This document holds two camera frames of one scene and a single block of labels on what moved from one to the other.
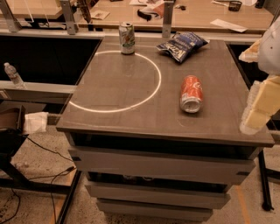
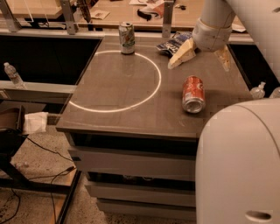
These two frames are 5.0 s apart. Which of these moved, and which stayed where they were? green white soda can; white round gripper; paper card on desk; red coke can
Moved: white round gripper
Stayed: paper card on desk; red coke can; green white soda can
